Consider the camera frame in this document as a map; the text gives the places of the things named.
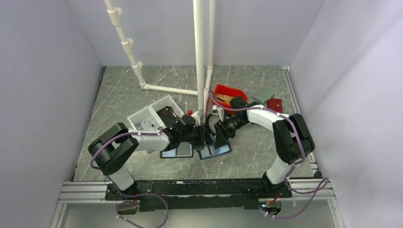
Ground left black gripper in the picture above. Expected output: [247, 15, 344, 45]
[180, 123, 215, 147]

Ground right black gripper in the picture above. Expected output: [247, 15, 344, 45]
[214, 116, 248, 149]

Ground blue card holder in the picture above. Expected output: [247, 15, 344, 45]
[192, 144, 232, 160]

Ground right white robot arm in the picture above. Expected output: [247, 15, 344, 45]
[214, 96, 315, 197]

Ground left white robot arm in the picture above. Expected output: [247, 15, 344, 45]
[88, 115, 214, 200]

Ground open black card holder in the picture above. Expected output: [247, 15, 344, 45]
[160, 142, 193, 159]

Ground grey-green card holder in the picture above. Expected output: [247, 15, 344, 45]
[252, 88, 275, 104]

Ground red leather card holder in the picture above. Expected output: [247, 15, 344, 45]
[267, 98, 283, 114]

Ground silver cards in bin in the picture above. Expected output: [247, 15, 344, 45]
[134, 119, 159, 132]

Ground red plastic bin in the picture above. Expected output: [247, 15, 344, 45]
[213, 84, 248, 109]

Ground black wallet in bin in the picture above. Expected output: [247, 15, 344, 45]
[156, 106, 184, 128]

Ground clear plastic two-compartment bin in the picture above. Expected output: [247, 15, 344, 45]
[127, 95, 184, 130]

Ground coiled black cable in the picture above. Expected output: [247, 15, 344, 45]
[204, 113, 221, 133]

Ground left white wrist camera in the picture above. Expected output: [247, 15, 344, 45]
[188, 110, 204, 126]

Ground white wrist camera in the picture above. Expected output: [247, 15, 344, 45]
[188, 110, 204, 126]
[211, 105, 225, 121]

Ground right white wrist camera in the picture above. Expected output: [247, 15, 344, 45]
[211, 105, 225, 121]

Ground white PVC pipe frame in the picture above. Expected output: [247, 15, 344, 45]
[104, 0, 216, 123]

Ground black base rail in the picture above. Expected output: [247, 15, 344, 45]
[105, 178, 292, 212]

